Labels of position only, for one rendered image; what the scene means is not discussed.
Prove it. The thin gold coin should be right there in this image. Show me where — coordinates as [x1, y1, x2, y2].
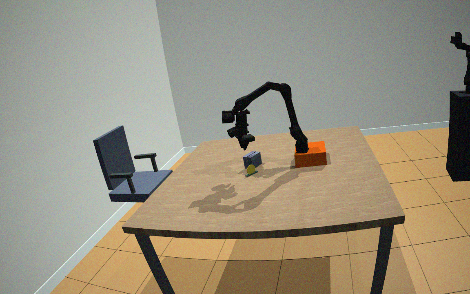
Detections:
[247, 165, 255, 174]

